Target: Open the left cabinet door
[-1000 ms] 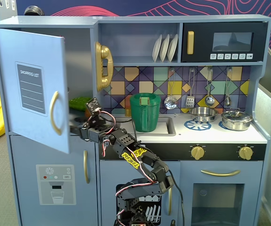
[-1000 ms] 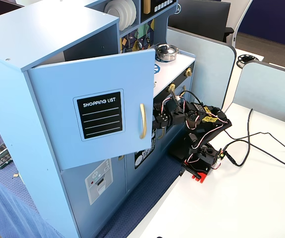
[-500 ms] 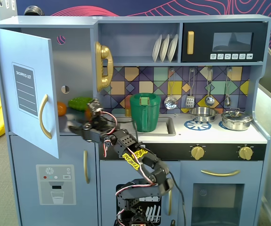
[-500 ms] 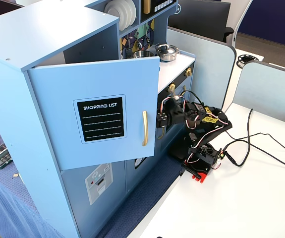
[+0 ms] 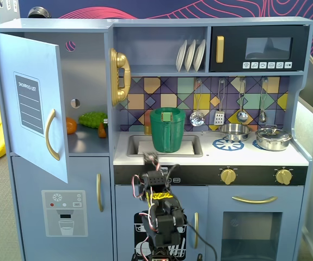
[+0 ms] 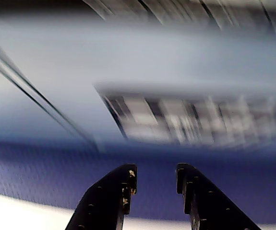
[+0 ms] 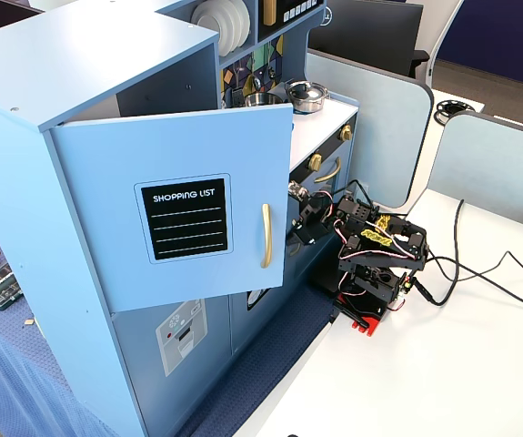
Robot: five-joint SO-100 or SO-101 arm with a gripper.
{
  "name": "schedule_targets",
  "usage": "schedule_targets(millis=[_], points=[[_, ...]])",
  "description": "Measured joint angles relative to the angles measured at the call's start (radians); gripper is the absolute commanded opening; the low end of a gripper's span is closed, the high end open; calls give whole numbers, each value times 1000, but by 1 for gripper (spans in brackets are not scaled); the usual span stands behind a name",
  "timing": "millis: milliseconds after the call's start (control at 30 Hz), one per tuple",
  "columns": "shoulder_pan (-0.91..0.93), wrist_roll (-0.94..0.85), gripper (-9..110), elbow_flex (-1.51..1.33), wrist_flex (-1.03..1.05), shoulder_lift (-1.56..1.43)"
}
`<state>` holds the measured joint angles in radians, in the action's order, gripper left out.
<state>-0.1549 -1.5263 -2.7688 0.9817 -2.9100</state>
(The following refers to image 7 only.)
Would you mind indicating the blue ice dispenser door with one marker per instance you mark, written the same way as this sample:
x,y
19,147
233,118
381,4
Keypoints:
x,y
143,364

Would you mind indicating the steel ladle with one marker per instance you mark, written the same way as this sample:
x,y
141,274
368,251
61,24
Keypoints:
x,y
257,84

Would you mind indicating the blue shopping list door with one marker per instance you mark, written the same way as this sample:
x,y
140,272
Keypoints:
x,y
106,227

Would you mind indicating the gold stove knob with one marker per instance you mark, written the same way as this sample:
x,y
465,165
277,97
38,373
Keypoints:
x,y
346,133
316,161

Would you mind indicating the black toy microwave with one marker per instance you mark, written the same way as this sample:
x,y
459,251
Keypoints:
x,y
288,27

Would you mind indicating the grey blue partition panel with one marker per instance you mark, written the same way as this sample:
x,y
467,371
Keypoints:
x,y
493,173
379,136

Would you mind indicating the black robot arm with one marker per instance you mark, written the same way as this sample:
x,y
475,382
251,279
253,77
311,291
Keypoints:
x,y
379,264

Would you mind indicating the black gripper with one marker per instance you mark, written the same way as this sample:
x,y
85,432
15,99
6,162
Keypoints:
x,y
306,233

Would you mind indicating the steel frying pan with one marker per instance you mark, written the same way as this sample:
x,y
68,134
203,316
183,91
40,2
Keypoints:
x,y
256,100

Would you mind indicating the white curved frame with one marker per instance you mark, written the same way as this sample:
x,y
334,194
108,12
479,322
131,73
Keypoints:
x,y
447,32

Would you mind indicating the navy blue mat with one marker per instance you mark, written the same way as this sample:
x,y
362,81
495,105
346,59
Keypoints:
x,y
265,364

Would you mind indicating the light blue mesh cloth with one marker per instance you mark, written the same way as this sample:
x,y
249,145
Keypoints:
x,y
6,364

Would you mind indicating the black computer monitor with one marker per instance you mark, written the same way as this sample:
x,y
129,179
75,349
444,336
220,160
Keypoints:
x,y
365,36

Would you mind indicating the steel pot with lid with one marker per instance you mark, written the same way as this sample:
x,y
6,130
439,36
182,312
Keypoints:
x,y
306,102

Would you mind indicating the yellow tag on arm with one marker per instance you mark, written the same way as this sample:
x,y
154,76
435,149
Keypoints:
x,y
375,236

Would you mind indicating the white toy plate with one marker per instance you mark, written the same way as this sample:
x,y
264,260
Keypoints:
x,y
245,23
236,27
206,18

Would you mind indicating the blue oven door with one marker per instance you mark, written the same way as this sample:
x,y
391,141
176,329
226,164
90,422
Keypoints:
x,y
345,159

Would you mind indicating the red table clamp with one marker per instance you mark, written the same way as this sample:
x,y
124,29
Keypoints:
x,y
365,325

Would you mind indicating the blue wooden play kitchen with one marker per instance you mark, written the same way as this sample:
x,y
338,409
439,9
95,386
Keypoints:
x,y
83,59

